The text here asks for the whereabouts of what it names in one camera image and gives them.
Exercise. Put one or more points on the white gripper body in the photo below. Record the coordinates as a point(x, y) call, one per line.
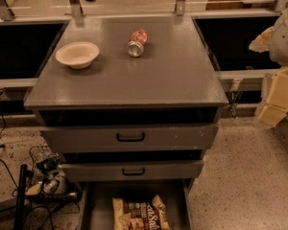
point(285, 42)

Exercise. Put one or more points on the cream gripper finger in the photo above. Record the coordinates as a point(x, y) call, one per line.
point(270, 115)

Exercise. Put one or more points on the brown chip bag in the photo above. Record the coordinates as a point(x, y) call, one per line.
point(130, 215)

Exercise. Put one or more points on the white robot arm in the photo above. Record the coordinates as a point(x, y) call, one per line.
point(273, 40)

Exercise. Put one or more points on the grey top drawer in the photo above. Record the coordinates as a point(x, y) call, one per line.
point(80, 139)

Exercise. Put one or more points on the grey middle drawer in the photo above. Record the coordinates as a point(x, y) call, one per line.
point(85, 172)

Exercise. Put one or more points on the grey metal drawer cabinet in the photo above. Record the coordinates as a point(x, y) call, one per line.
point(172, 84)

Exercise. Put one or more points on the grey open bottom drawer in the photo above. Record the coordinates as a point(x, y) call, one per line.
point(97, 211)

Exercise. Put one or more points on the red soda can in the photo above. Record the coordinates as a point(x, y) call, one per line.
point(137, 43)

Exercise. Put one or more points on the white paper bowl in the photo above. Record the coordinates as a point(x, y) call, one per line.
point(77, 55)

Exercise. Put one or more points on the black middle drawer handle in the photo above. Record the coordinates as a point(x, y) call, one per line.
point(133, 172)

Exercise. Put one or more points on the black drawer handle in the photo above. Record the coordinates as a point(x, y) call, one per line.
point(133, 172)
point(137, 138)

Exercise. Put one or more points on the black top drawer handle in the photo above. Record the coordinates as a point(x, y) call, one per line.
point(137, 138)

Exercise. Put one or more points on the metal railing post centre-left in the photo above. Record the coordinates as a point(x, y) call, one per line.
point(76, 8)

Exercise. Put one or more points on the black wire basket with items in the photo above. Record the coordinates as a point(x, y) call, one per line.
point(47, 181)

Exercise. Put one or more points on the black metal stand post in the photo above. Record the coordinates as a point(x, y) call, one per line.
point(19, 210)

